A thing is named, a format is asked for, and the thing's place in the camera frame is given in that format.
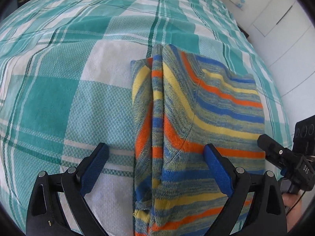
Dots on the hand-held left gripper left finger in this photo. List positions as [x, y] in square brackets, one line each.
[94, 169]

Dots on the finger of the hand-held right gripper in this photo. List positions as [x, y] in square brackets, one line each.
[273, 148]

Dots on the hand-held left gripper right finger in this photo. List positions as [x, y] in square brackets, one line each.
[219, 172]

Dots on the striped knit short-sleeve sweater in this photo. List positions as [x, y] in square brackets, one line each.
[196, 108]

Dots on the person's right hand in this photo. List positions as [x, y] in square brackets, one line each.
[291, 209]

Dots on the bed with teal plaid cover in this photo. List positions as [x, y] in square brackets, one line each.
[61, 103]

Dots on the white wardrobe doors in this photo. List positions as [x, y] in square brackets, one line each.
[290, 61]

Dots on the dark wooden nightstand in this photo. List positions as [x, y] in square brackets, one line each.
[244, 32]

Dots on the wall switch panel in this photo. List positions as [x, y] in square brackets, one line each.
[238, 3]

